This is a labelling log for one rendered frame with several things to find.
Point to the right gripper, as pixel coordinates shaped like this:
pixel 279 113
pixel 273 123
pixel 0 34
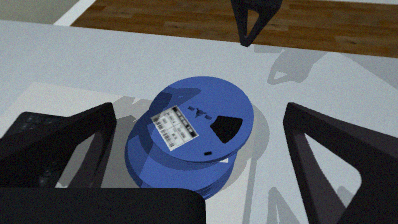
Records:
pixel 266 10

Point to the black keyboard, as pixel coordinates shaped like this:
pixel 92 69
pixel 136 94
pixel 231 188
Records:
pixel 50 175

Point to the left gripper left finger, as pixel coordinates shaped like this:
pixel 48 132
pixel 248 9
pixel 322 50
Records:
pixel 24 155

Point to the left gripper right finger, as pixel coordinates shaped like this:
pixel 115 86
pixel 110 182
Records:
pixel 373 154

